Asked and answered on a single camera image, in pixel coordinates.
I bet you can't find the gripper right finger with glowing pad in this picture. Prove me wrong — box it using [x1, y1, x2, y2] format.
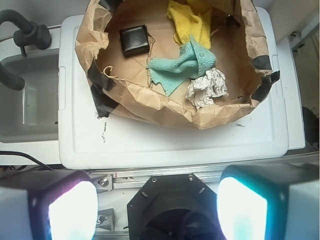
[217, 163, 320, 240]

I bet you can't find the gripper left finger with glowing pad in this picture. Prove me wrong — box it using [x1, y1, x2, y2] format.
[0, 170, 98, 240]

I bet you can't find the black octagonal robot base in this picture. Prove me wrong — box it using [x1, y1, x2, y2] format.
[127, 173, 225, 240]

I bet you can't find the black box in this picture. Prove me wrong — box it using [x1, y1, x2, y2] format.
[119, 25, 150, 57]

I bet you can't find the white plastic lid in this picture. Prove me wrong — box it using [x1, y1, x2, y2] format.
[58, 15, 289, 170]

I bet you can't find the grey sink basin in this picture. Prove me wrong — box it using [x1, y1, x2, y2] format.
[0, 49, 59, 143]

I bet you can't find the crumpled white paper ball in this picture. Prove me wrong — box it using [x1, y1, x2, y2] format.
[185, 67, 229, 110]

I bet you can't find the brown paper bag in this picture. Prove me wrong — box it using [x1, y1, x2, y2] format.
[75, 0, 280, 130]

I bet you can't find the teal cloth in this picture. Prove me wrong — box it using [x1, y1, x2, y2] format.
[146, 35, 217, 96]

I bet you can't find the yellow cloth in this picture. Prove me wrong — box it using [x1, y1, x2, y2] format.
[167, 0, 213, 50]

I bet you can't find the black cable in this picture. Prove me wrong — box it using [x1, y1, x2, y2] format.
[0, 150, 57, 171]

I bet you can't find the aluminium rail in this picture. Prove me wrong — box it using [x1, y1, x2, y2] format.
[88, 152, 320, 193]

